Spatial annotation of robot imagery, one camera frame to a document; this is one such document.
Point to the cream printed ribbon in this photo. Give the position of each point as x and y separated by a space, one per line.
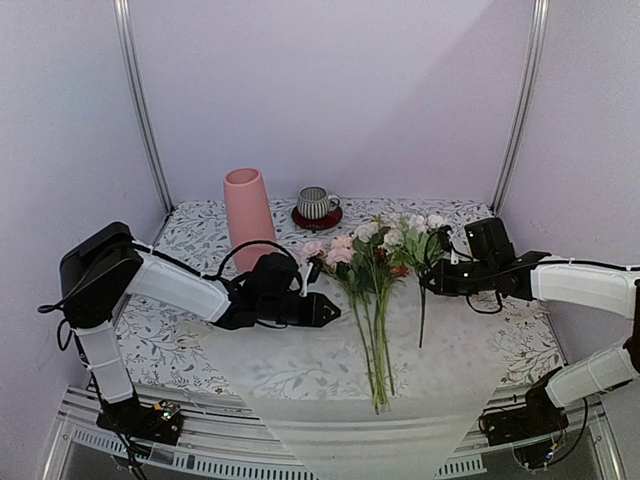
188 334

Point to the floral patterned table mat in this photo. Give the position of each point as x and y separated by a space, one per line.
196 232

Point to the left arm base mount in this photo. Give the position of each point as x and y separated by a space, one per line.
160 423

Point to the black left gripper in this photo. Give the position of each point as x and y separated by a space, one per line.
315 314

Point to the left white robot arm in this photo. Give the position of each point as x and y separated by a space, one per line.
111 264

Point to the dark red saucer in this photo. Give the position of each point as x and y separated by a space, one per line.
332 219

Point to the pink tall vase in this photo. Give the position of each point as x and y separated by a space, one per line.
247 207

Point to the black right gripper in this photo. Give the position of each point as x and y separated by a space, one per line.
443 286

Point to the aluminium frame post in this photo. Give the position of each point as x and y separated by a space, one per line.
531 68
126 38

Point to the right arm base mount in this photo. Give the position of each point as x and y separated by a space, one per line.
538 416

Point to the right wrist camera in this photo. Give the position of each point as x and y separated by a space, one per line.
448 249

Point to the peach rose flower stem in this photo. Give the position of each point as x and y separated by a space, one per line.
373 280

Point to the right aluminium frame post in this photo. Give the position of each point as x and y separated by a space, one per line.
531 68

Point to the rust red rose stem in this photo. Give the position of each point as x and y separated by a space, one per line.
395 270

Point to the pink peony flower stem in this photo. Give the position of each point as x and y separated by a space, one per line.
336 258

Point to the white translucent wrapping paper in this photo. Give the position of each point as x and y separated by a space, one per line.
309 385

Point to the aluminium front rail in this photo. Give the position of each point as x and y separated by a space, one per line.
223 439

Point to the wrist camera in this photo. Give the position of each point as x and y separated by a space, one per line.
310 273
448 249

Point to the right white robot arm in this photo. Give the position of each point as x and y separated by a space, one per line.
538 275

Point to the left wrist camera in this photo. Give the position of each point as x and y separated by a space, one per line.
310 273

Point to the striped grey ceramic cup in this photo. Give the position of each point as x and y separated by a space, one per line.
315 202

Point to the white peony flower stem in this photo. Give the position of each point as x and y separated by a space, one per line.
396 239

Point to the left aluminium frame post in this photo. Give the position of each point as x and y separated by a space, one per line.
126 38

